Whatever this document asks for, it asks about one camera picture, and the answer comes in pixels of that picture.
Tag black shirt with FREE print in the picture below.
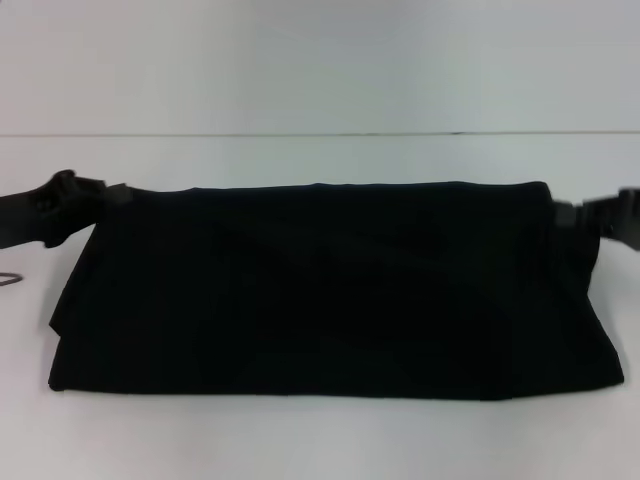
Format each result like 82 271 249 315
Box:
47 180 627 402

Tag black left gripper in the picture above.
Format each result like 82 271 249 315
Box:
0 169 131 252

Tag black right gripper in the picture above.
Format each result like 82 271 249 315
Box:
553 187 640 252

